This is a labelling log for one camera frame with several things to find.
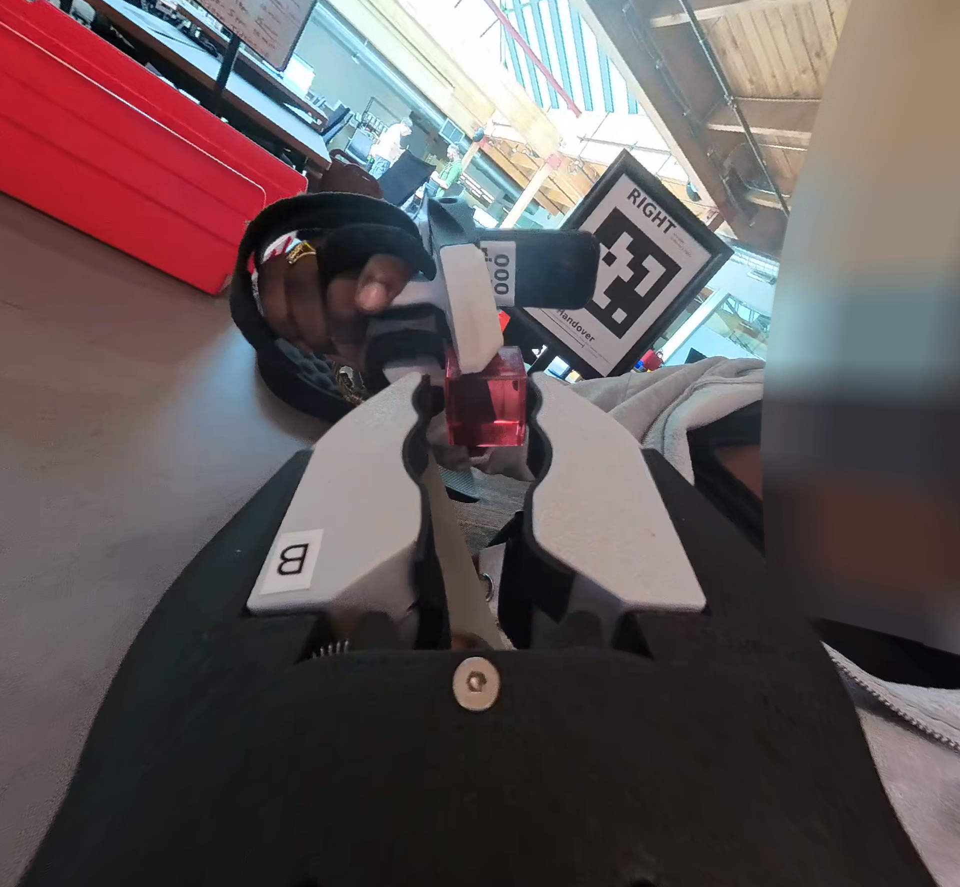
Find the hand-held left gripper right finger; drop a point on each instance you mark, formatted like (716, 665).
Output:
(600, 519)

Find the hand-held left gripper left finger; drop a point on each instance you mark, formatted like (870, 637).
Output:
(352, 512)

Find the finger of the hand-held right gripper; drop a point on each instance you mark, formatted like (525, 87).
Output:
(471, 302)

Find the red translucent cube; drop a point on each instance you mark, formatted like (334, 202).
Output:
(487, 407)

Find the person's right forearm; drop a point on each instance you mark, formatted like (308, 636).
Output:
(675, 392)

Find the grey desk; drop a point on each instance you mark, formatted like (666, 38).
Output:
(112, 414)

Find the person's right hand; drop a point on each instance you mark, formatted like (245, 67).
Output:
(322, 302)

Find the framed marker sign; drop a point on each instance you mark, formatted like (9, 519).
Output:
(645, 272)

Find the red plastic bin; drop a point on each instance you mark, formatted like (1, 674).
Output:
(112, 152)

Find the long office table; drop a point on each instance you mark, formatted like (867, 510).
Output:
(172, 51)

